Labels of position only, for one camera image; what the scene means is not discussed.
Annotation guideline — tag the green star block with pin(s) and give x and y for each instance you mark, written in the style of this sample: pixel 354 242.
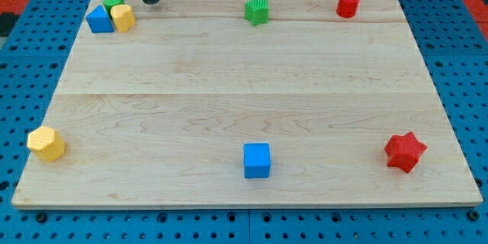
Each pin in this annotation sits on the green star block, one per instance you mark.
pixel 256 11

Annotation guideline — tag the red star block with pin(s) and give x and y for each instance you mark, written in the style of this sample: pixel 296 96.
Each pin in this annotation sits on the red star block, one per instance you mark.
pixel 404 151

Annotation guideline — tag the yellow heart block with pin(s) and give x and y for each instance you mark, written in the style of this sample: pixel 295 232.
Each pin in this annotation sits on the yellow heart block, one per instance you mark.
pixel 123 17

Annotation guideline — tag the green cylinder block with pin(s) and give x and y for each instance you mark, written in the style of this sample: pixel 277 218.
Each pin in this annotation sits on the green cylinder block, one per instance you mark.
pixel 109 4

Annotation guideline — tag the blue triangular block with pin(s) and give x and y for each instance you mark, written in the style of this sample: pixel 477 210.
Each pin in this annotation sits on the blue triangular block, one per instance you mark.
pixel 99 21

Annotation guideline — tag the light wooden board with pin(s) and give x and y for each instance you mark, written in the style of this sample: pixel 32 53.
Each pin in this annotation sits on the light wooden board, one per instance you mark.
pixel 155 118

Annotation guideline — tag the yellow hexagon block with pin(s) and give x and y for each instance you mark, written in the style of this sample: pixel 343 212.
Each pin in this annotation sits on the yellow hexagon block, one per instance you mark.
pixel 46 144

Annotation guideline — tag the red cylinder block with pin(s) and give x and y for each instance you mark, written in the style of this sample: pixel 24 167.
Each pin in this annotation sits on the red cylinder block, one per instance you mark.
pixel 347 8

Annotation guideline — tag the blue cube block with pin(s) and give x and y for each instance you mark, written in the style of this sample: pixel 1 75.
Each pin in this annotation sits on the blue cube block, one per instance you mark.
pixel 257 160

